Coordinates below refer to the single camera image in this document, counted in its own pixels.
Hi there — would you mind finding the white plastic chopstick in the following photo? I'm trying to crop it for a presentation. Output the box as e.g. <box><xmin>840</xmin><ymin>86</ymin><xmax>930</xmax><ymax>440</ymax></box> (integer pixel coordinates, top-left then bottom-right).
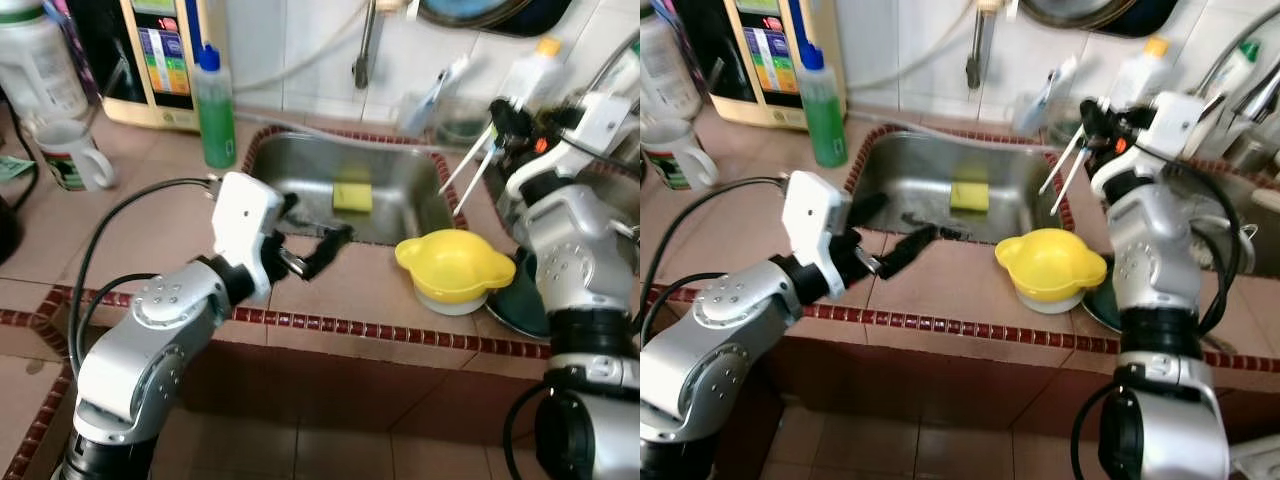
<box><xmin>1038</xmin><ymin>125</ymin><xmax>1089</xmax><ymax>196</ymax></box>
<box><xmin>438</xmin><ymin>122</ymin><xmax>498</xmax><ymax>196</ymax></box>
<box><xmin>460</xmin><ymin>138</ymin><xmax>498</xmax><ymax>209</ymax></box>
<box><xmin>1050</xmin><ymin>142</ymin><xmax>1091</xmax><ymax>217</ymax></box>

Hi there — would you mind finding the steel bowl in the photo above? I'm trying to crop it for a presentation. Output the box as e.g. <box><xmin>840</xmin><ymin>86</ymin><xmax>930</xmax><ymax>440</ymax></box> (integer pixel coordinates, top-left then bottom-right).
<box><xmin>484</xmin><ymin>285</ymin><xmax>553</xmax><ymax>341</ymax></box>
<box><xmin>1078</xmin><ymin>285</ymin><xmax>1126</xmax><ymax>336</ymax></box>

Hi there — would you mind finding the clear plastic tub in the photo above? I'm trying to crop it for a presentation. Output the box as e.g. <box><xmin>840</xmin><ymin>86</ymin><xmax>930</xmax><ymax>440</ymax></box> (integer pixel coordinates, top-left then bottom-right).
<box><xmin>1042</xmin><ymin>95</ymin><xmax>1096</xmax><ymax>146</ymax></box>
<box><xmin>432</xmin><ymin>95</ymin><xmax>491</xmax><ymax>141</ymax></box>

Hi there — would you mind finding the steel sink basin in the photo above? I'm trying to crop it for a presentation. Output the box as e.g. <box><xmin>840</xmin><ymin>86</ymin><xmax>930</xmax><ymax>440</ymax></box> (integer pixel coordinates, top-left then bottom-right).
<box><xmin>845</xmin><ymin>125</ymin><xmax>1076</xmax><ymax>249</ymax></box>
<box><xmin>238</xmin><ymin>125</ymin><xmax>469</xmax><ymax>249</ymax></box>
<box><xmin>1180</xmin><ymin>150</ymin><xmax>1280</xmax><ymax>286</ymax></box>

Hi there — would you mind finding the white detergent bottle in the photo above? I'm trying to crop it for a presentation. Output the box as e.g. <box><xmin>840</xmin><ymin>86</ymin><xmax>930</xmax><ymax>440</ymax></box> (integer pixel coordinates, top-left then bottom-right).
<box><xmin>1108</xmin><ymin>37</ymin><xmax>1171</xmax><ymax>106</ymax></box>
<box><xmin>500</xmin><ymin>37</ymin><xmax>563</xmax><ymax>111</ymax></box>

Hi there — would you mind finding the white toothpaste tube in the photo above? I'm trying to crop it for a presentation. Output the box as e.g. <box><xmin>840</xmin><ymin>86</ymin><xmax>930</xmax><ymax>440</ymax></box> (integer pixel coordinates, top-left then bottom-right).
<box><xmin>1030</xmin><ymin>55</ymin><xmax>1079</xmax><ymax>111</ymax></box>
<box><xmin>420</xmin><ymin>55</ymin><xmax>471</xmax><ymax>111</ymax></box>

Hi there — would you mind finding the yellow sponge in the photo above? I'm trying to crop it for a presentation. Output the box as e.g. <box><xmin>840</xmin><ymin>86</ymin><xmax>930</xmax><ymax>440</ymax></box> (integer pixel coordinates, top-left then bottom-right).
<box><xmin>331</xmin><ymin>180</ymin><xmax>375</xmax><ymax>214</ymax></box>
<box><xmin>948</xmin><ymin>180</ymin><xmax>991</xmax><ymax>214</ymax></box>

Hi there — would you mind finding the clear plastic cup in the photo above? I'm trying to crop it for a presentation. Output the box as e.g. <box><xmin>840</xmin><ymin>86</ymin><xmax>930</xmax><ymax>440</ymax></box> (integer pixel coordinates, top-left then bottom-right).
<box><xmin>1010</xmin><ymin>95</ymin><xmax>1051</xmax><ymax>136</ymax></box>
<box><xmin>398</xmin><ymin>95</ymin><xmax>446</xmax><ymax>133</ymax></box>

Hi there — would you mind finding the white outlet tube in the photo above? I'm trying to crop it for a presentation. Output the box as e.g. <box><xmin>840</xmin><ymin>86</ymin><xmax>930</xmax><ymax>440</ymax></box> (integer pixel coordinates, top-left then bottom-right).
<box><xmin>848</xmin><ymin>105</ymin><xmax>1046</xmax><ymax>151</ymax></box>
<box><xmin>232</xmin><ymin>104</ymin><xmax>441</xmax><ymax>151</ymax></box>

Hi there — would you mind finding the steel pull-out faucet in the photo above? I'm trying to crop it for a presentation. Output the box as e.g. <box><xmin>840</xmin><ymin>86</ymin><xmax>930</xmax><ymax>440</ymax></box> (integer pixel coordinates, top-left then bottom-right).
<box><xmin>575</xmin><ymin>30</ymin><xmax>641</xmax><ymax>101</ymax></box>
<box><xmin>1195</xmin><ymin>28</ymin><xmax>1280</xmax><ymax>126</ymax></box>

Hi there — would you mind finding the hanging dark blue pan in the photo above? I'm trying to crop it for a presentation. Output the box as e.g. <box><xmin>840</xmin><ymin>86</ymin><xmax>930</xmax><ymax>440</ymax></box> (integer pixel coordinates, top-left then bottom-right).
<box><xmin>1090</xmin><ymin>0</ymin><xmax>1181</xmax><ymax>39</ymax></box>
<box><xmin>480</xmin><ymin>0</ymin><xmax>576</xmax><ymax>39</ymax></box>

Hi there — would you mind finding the green dish soap bottle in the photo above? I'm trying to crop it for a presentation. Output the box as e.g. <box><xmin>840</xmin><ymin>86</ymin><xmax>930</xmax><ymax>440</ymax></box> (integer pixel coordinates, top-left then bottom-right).
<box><xmin>191</xmin><ymin>44</ymin><xmax>239</xmax><ymax>170</ymax></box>
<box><xmin>797</xmin><ymin>44</ymin><xmax>849</xmax><ymax>169</ymax></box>

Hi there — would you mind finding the hanging steel wok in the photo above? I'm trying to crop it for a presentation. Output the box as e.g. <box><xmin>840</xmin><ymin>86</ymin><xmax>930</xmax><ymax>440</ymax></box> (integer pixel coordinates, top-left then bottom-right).
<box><xmin>415</xmin><ymin>0</ymin><xmax>501</xmax><ymax>31</ymax></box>
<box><xmin>1020</xmin><ymin>0</ymin><xmax>1111</xmax><ymax>31</ymax></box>

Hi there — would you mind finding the steel cup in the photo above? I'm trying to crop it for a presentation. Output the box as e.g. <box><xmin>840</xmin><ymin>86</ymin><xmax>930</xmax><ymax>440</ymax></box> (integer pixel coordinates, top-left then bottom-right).
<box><xmin>1225</xmin><ymin>135</ymin><xmax>1276</xmax><ymax>176</ymax></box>

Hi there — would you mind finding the white printed mug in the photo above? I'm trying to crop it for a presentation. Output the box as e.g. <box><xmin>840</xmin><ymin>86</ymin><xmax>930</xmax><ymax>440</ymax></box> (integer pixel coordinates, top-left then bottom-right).
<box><xmin>35</xmin><ymin>119</ymin><xmax>117</xmax><ymax>192</ymax></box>
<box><xmin>641</xmin><ymin>118</ymin><xmax>719</xmax><ymax>191</ymax></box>

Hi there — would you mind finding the white plastic jar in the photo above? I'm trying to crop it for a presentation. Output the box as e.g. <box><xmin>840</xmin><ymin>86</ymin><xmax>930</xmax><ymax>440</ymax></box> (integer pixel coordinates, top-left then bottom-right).
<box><xmin>640</xmin><ymin>10</ymin><xmax>701</xmax><ymax>121</ymax></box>
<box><xmin>0</xmin><ymin>5</ymin><xmax>89</xmax><ymax>123</ymax></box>

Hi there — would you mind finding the cream water ionizer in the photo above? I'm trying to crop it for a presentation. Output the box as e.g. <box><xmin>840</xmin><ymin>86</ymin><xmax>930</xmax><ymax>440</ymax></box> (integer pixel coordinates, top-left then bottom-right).
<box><xmin>68</xmin><ymin>0</ymin><xmax>216</xmax><ymax>133</ymax></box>
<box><xmin>672</xmin><ymin>0</ymin><xmax>846</xmax><ymax>131</ymax></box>

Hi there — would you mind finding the pink container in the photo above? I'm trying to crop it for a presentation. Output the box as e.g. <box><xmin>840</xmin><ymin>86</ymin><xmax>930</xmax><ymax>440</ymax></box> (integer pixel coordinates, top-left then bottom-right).
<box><xmin>45</xmin><ymin>0</ymin><xmax>73</xmax><ymax>46</ymax></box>

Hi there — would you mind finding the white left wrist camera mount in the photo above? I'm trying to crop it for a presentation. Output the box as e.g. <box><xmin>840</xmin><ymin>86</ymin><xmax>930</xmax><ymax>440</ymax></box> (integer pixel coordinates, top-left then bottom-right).
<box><xmin>782</xmin><ymin>170</ymin><xmax>853</xmax><ymax>301</ymax></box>
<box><xmin>212</xmin><ymin>172</ymin><xmax>288</xmax><ymax>301</ymax></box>

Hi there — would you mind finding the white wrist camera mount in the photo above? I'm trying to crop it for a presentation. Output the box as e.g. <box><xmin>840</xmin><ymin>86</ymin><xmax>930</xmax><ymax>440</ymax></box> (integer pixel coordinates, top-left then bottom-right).
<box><xmin>565</xmin><ymin>92</ymin><xmax>634</xmax><ymax>153</ymax></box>
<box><xmin>782</xmin><ymin>170</ymin><xmax>853</xmax><ymax>301</ymax></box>
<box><xmin>212</xmin><ymin>172</ymin><xmax>288</xmax><ymax>301</ymax></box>
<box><xmin>1140</xmin><ymin>90</ymin><xmax>1213</xmax><ymax>161</ymax></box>

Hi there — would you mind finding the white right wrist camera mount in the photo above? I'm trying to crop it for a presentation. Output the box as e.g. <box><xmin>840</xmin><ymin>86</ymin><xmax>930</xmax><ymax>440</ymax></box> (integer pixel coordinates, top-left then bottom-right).
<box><xmin>1140</xmin><ymin>90</ymin><xmax>1213</xmax><ymax>161</ymax></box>
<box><xmin>565</xmin><ymin>92</ymin><xmax>634</xmax><ymax>153</ymax></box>

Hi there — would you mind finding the steel wall tap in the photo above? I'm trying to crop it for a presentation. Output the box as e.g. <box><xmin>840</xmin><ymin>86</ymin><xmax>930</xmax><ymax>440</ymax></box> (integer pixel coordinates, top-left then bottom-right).
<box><xmin>352</xmin><ymin>0</ymin><xmax>383</xmax><ymax>91</ymax></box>
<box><xmin>965</xmin><ymin>0</ymin><xmax>993</xmax><ymax>91</ymax></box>

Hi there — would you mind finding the white curved water hose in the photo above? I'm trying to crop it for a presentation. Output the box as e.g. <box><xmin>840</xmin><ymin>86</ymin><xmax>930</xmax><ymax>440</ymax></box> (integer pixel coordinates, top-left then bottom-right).
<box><xmin>232</xmin><ymin>10</ymin><xmax>373</xmax><ymax>93</ymax></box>
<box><xmin>845</xmin><ymin>10</ymin><xmax>981</xmax><ymax>93</ymax></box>

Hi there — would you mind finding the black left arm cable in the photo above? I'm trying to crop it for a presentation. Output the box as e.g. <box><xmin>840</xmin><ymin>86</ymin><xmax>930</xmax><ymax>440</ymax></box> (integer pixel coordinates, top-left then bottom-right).
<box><xmin>66</xmin><ymin>176</ymin><xmax>219</xmax><ymax>386</ymax></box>
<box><xmin>655</xmin><ymin>176</ymin><xmax>791</xmax><ymax>331</ymax></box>

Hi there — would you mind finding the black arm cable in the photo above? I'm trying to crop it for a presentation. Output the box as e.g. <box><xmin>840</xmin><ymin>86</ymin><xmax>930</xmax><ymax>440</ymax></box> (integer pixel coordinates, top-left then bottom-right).
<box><xmin>1070</xmin><ymin>130</ymin><xmax>1246</xmax><ymax>480</ymax></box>
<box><xmin>500</xmin><ymin>128</ymin><xmax>641</xmax><ymax>479</ymax></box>
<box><xmin>66</xmin><ymin>176</ymin><xmax>219</xmax><ymax>386</ymax></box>
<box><xmin>655</xmin><ymin>176</ymin><xmax>791</xmax><ymax>331</ymax></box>

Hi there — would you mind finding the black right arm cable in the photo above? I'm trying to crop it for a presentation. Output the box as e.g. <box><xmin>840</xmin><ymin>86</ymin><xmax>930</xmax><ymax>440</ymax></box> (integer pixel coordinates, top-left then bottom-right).
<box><xmin>1070</xmin><ymin>130</ymin><xmax>1246</xmax><ymax>480</ymax></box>
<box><xmin>500</xmin><ymin>128</ymin><xmax>641</xmax><ymax>479</ymax></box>

